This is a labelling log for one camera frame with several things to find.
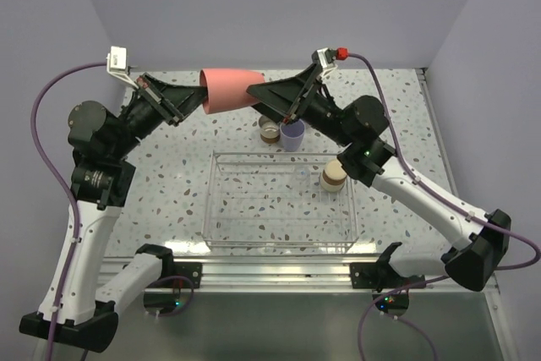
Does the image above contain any red plastic cup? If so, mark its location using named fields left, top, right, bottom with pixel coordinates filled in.
left=199, top=68, right=265, bottom=115

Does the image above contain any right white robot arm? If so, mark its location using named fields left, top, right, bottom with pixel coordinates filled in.
left=247, top=63, right=511, bottom=292

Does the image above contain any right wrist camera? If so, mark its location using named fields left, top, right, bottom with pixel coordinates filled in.
left=311, top=47, right=349, bottom=78

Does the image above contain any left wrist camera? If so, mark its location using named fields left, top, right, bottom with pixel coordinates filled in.
left=106, top=46, right=137, bottom=90

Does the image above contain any cream steel cup brown band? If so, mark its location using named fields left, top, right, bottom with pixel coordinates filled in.
left=320, top=159, right=347, bottom=193

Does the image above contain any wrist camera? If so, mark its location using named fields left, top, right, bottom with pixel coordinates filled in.
left=311, top=47, right=349, bottom=78
left=106, top=46, right=137, bottom=90

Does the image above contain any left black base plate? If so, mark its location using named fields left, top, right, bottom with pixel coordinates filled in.
left=170, top=262, right=203, bottom=290

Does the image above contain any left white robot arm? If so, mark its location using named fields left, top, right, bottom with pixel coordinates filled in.
left=19, top=74, right=208, bottom=353

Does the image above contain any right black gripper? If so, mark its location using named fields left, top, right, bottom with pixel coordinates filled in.
left=243, top=63, right=354, bottom=148

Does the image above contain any purple plastic cup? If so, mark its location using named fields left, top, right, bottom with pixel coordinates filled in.
left=280, top=120, right=305, bottom=152

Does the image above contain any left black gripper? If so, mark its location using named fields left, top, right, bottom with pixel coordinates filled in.
left=109, top=71, right=213, bottom=159

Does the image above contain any clear glass cup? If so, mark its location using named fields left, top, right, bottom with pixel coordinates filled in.
left=290, top=167, right=312, bottom=197

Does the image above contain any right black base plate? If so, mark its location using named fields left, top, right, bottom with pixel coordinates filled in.
left=349, top=262, right=425, bottom=292

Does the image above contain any aluminium mounting rail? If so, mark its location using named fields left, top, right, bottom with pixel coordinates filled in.
left=101, top=253, right=495, bottom=293

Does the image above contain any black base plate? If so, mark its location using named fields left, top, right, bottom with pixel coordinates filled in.
left=170, top=262, right=203, bottom=290
left=349, top=262, right=425, bottom=292

